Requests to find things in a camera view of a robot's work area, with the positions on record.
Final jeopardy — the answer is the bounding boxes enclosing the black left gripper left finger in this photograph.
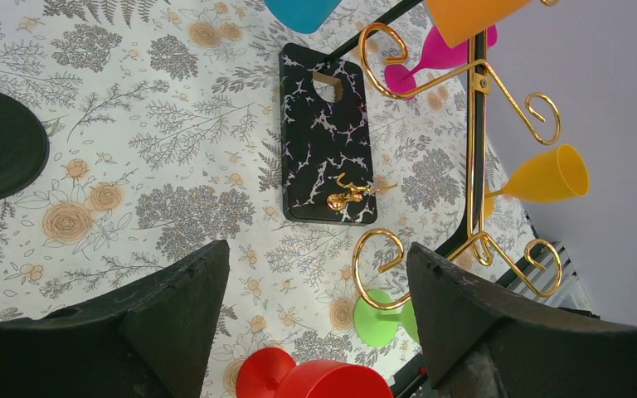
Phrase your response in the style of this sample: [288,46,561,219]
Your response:
[0,240,230,397]

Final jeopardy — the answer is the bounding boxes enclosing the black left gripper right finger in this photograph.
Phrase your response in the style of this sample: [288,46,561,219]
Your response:
[406,243,637,397]

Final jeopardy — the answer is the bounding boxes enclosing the red plastic wine glass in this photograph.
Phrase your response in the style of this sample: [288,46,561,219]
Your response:
[236,347,393,398]

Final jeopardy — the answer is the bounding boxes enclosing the orange plastic wine glass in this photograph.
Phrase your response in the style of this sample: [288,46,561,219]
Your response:
[425,0,531,48]

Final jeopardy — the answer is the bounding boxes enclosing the blue plastic wine glass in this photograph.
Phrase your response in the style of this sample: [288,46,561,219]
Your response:
[265,0,341,34]

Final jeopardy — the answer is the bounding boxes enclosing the green plastic wine glass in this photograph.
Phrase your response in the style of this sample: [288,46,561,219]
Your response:
[353,298,420,347]

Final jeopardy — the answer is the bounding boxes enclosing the yellow plastic wine glass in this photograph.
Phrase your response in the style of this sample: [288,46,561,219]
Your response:
[483,144,590,211]

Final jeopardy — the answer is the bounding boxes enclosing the magenta plastic wine glass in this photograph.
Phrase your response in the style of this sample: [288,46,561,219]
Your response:
[369,22,498,96]

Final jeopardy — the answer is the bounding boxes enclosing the floral patterned table cloth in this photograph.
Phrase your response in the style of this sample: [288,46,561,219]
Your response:
[0,0,537,398]

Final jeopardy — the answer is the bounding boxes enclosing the pink microphone on black stand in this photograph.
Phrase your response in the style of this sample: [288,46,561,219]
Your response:
[0,93,50,199]

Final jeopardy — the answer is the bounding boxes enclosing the gold wire wine glass rack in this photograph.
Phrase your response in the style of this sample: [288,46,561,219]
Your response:
[279,0,563,312]

